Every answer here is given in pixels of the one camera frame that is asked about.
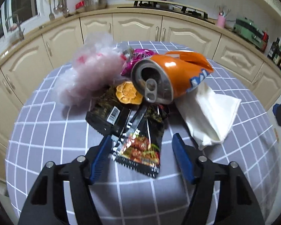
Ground dark window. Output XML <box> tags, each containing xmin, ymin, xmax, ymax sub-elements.
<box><xmin>0</xmin><ymin>0</ymin><xmax>38</xmax><ymax>39</ymax></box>

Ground hanging utensil rack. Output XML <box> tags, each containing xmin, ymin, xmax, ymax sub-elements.
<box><xmin>42</xmin><ymin>0</ymin><xmax>72</xmax><ymax>21</ymax></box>

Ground pink utensil cup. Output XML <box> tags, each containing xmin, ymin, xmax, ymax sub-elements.
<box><xmin>216</xmin><ymin>5</ymin><xmax>230</xmax><ymax>29</ymax></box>

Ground black gas stove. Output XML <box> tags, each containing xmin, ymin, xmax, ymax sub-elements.
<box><xmin>127</xmin><ymin>0</ymin><xmax>216</xmax><ymax>24</ymax></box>

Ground dried orange slice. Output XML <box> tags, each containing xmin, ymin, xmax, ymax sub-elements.
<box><xmin>116</xmin><ymin>81</ymin><xmax>143</xmax><ymax>105</ymax></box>

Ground clear pink plastic bag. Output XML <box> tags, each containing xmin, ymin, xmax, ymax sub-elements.
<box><xmin>53</xmin><ymin>32</ymin><xmax>129</xmax><ymax>106</ymax></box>

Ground black spicy food packet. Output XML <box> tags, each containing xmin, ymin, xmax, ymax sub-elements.
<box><xmin>112</xmin><ymin>104</ymin><xmax>168</xmax><ymax>178</ymax></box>

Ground crushed orange soda can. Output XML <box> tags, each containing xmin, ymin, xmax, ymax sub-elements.
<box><xmin>131</xmin><ymin>50</ymin><xmax>214</xmax><ymax>105</ymax></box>

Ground white paper napkin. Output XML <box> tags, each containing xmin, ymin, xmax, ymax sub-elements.
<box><xmin>175</xmin><ymin>82</ymin><xmax>241</xmax><ymax>151</ymax></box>

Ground steel pot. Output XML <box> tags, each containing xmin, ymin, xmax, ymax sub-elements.
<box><xmin>84</xmin><ymin>0</ymin><xmax>108</xmax><ymax>11</ymax></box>

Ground black snack packet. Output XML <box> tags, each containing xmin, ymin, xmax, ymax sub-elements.
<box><xmin>86</xmin><ymin>87</ymin><xmax>131</xmax><ymax>138</ymax></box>

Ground kitchen faucet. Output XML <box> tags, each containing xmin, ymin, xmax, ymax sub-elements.
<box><xmin>5</xmin><ymin>14</ymin><xmax>24</xmax><ymax>44</ymax></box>

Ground purple checkered tablecloth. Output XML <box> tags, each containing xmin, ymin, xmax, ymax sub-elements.
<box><xmin>7</xmin><ymin>42</ymin><xmax>279</xmax><ymax>224</ymax></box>

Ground magenta foil wrapper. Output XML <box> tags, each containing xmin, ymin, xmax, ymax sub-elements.
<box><xmin>121</xmin><ymin>48</ymin><xmax>157</xmax><ymax>77</ymax></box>

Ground green appliance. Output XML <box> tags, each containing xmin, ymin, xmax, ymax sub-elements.
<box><xmin>233</xmin><ymin>17</ymin><xmax>269</xmax><ymax>52</ymax></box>

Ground cream kitchen base cabinets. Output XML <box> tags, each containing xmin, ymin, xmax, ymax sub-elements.
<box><xmin>0</xmin><ymin>7</ymin><xmax>281</xmax><ymax>154</ymax></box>

